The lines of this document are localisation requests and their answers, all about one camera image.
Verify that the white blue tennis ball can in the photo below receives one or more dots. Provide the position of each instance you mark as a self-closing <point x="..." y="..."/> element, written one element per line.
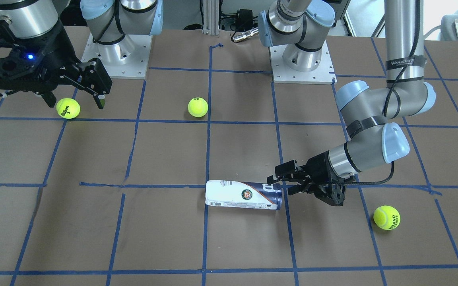
<point x="248" y="195"/>

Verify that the aluminium frame post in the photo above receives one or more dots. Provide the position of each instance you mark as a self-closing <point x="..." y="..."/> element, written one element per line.
<point x="210" y="17"/>

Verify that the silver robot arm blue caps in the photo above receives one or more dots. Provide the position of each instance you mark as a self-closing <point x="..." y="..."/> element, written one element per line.
<point x="374" y="139"/>

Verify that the yellow tennis ball Roland Garros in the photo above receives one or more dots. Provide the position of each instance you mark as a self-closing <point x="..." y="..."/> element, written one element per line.
<point x="68" y="108"/>

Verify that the yellow tennis ball near base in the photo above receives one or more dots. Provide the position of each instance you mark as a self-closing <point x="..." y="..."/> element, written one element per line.
<point x="198" y="107"/>

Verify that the brown paper table cover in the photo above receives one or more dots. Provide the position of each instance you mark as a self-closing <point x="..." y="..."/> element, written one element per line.
<point x="117" y="196"/>

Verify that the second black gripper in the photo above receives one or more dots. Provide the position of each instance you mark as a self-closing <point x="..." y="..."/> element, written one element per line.
<point x="57" y="53"/>

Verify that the yellow tennis ball centre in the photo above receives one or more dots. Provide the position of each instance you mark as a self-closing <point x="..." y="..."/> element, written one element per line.
<point x="386" y="217"/>

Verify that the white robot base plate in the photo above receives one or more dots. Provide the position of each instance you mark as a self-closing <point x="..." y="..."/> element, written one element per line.
<point x="127" y="59"/>

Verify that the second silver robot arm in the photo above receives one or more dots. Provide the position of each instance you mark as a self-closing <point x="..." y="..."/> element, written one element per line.
<point x="109" y="21"/>

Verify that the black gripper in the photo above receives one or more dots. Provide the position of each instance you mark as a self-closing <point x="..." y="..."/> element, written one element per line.
<point x="319" y="167"/>

